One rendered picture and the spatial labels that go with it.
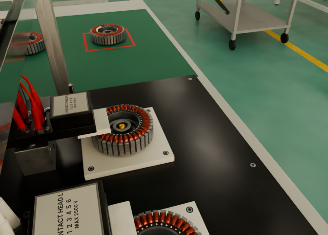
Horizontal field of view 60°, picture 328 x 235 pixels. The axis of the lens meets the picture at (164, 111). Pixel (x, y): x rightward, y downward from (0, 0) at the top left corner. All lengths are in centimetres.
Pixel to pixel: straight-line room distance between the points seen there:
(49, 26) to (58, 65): 8
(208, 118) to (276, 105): 152
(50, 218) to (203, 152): 32
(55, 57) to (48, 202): 41
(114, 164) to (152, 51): 50
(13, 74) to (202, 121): 41
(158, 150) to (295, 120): 157
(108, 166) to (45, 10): 31
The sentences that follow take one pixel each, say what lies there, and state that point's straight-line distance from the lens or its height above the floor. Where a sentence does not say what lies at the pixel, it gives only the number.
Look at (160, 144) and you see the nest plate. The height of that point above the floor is 78.
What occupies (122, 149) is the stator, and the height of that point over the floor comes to 80.
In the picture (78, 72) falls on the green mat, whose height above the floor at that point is 75.
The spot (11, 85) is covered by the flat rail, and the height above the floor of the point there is 102.
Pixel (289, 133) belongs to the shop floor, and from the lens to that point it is 187.
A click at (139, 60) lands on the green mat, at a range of 85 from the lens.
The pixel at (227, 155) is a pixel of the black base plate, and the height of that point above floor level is 77.
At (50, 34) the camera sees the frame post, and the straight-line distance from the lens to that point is 62.
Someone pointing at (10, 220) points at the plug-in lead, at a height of 91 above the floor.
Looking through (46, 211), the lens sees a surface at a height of 92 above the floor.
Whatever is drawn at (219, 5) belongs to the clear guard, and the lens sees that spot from 40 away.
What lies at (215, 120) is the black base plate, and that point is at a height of 77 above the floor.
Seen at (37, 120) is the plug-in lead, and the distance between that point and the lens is 46.
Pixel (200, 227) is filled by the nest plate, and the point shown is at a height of 78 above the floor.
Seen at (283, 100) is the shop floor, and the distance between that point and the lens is 216.
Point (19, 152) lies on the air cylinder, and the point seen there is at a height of 82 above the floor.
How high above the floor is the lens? 113
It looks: 37 degrees down
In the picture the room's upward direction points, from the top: straight up
